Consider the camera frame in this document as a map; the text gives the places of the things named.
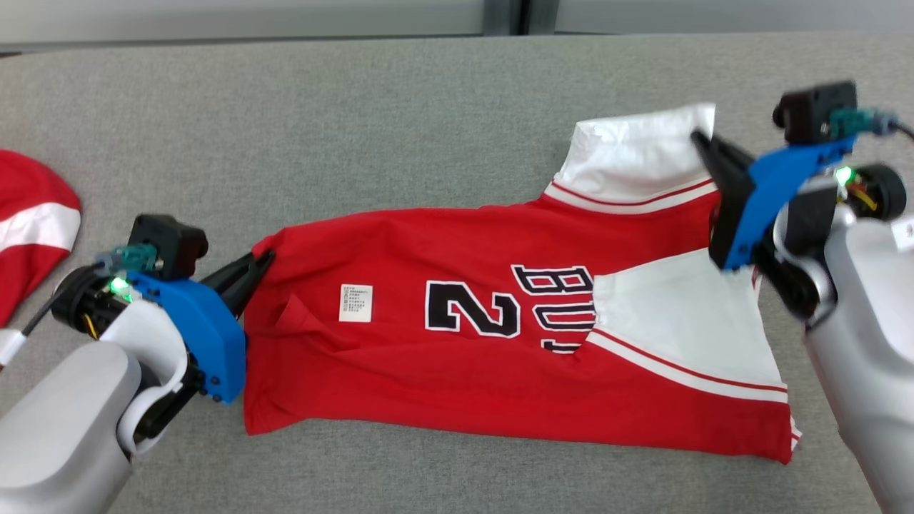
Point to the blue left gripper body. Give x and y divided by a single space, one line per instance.
214 343

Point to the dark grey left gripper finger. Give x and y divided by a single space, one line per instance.
241 300
235 275

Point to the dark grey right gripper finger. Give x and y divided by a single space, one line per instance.
722 225
725 171

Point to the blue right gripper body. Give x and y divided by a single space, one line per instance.
767 185

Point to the red basketball jersey white sleeves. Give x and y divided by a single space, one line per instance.
464 385

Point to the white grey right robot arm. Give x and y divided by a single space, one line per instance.
871 343

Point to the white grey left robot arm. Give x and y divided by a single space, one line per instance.
64 428

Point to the red shorts white stripe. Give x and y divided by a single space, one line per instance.
32 235

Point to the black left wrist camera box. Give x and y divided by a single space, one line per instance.
171 243

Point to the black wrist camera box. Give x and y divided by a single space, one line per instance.
814 111
171 243

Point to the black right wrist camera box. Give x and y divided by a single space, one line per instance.
814 111

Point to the grey aluminium partition post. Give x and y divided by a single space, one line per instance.
518 16

